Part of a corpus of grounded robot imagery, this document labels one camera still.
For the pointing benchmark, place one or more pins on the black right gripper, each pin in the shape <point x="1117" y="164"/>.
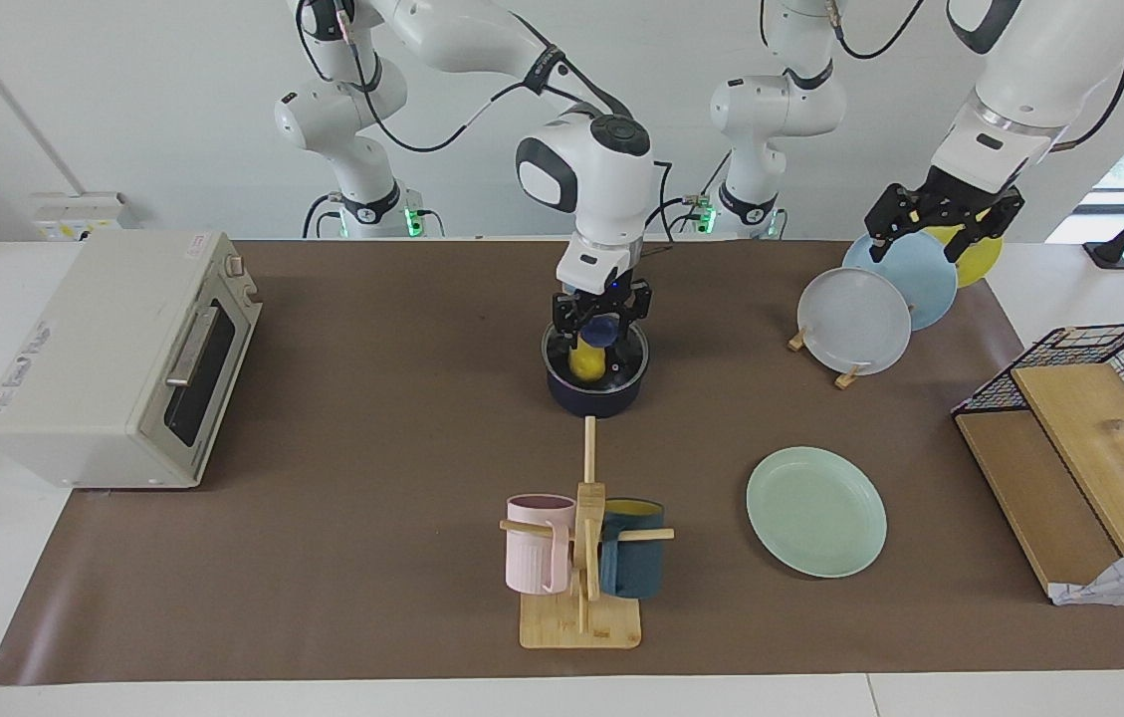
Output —
<point x="606" y="301"/>

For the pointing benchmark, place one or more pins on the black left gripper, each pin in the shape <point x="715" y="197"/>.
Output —
<point x="955" y="199"/>

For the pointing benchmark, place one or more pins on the glass lid blue knob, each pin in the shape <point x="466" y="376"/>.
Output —
<point x="603" y="331"/>

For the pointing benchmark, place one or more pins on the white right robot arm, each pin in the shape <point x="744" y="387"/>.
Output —
<point x="611" y="189"/>

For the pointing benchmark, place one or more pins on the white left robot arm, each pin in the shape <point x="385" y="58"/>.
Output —
<point x="1039" y="60"/>

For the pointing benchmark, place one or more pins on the yellow plate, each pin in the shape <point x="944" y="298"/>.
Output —
<point x="985" y="261"/>

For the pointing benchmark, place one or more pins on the light blue plate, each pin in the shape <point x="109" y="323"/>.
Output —
<point x="930" y="284"/>

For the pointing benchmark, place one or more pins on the grey plate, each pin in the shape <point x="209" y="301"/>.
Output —
<point x="852" y="321"/>

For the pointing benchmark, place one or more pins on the wooden plate rack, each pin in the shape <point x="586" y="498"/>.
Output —
<point x="850" y="376"/>

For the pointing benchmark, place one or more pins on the mint green plate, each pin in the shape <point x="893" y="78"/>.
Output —
<point x="815" y="513"/>

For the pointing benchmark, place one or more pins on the dark blue saucepan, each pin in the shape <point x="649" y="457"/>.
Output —
<point x="596" y="400"/>

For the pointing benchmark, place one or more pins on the pink ribbed mug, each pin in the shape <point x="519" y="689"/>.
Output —
<point x="534" y="558"/>

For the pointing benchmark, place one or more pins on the dark teal mug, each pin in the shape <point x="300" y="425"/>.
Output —
<point x="633" y="568"/>

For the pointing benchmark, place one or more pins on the brown table mat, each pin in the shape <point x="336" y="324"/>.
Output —
<point x="372" y="498"/>

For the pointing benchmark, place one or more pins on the wooden mug tree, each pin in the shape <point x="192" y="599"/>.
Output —
<point x="581" y="622"/>

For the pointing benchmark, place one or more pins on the beige toaster oven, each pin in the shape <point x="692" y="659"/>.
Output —
<point x="84" y="378"/>

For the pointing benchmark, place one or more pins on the white wall socket box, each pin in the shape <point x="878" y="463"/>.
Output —
<point x="79" y="214"/>

